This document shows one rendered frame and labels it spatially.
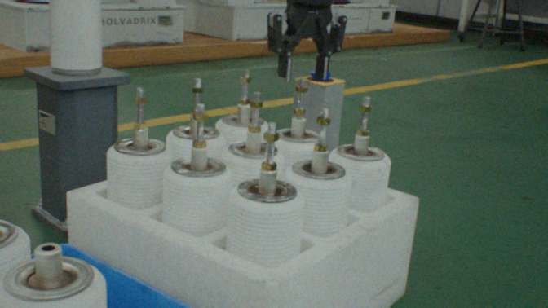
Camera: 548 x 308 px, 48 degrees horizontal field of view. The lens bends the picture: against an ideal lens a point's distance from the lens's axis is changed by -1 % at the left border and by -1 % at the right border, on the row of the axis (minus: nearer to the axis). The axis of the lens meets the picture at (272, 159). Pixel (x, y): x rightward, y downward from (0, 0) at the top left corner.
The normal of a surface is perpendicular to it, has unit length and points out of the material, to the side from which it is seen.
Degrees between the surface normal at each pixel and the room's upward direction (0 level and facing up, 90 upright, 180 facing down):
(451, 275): 0
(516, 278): 0
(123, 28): 90
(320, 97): 90
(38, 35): 90
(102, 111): 90
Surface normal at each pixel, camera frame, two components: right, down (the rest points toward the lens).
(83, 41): 0.54, 0.30
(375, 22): 0.70, 0.27
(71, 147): 0.00, 0.29
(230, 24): -0.71, 0.18
